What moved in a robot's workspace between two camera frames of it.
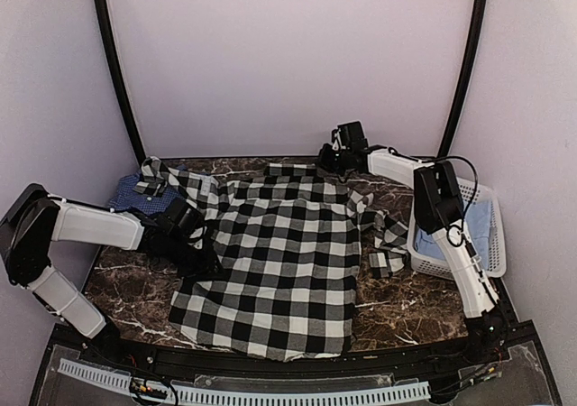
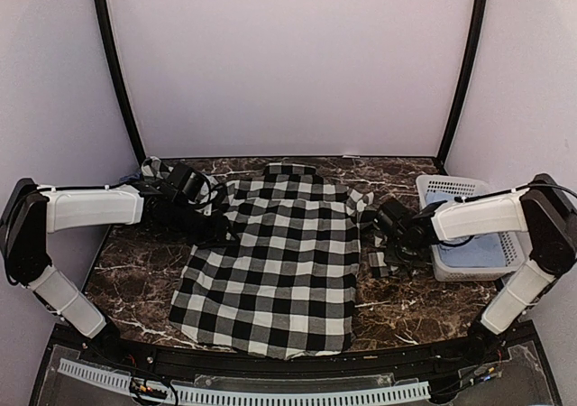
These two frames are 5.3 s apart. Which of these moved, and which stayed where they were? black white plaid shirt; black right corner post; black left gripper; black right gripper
Moved: black right gripper; black left gripper
Stayed: black white plaid shirt; black right corner post
